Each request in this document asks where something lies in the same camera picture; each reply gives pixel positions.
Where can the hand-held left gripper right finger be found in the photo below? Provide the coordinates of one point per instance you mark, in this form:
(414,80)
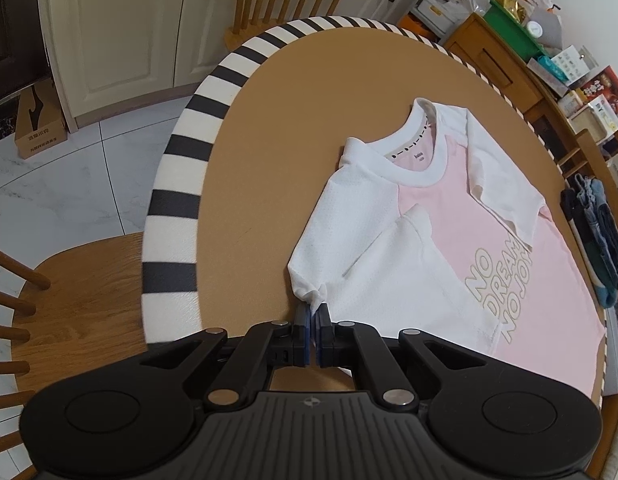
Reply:
(320,340)

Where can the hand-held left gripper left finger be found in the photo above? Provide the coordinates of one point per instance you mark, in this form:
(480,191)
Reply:
(305,340)

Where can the pink and white t-shirt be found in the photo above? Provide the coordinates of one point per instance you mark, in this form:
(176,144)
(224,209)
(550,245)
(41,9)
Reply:
(369,240)

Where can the wooden spindle chair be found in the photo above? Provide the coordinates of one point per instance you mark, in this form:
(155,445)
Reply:
(79,300)

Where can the stack of folded jeans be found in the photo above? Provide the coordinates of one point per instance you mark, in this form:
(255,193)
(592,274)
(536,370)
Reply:
(596,230)

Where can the wooden side cabinet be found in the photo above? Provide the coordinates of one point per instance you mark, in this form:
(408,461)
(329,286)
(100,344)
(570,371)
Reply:
(489,65)

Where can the orange bag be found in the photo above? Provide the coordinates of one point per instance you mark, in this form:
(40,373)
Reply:
(414,27)

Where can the brown cardboard box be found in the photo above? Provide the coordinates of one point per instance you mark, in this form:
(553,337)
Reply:
(39,125)

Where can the white storage box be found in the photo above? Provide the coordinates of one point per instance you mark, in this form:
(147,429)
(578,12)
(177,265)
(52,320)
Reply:
(439,10)

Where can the teal wipes packet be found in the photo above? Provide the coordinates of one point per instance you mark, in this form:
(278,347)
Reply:
(549,67)

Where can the green plastic crate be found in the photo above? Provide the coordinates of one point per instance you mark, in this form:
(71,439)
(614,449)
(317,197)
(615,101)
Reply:
(516,30)

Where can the white cabinet with shelves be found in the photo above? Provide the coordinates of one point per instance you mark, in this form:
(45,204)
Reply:
(114,20)

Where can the white plastic bottle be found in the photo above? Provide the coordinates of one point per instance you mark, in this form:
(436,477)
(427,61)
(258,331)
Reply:
(533,29)

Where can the red printed box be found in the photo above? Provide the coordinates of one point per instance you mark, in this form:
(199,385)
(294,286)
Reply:
(604,85)

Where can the gold foil packet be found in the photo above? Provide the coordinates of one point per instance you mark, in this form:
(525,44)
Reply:
(514,5)

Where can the grey paper bag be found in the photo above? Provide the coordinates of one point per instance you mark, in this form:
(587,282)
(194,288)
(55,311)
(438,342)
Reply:
(546,22)

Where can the dark brown door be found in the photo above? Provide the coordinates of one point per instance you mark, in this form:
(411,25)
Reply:
(9,20)

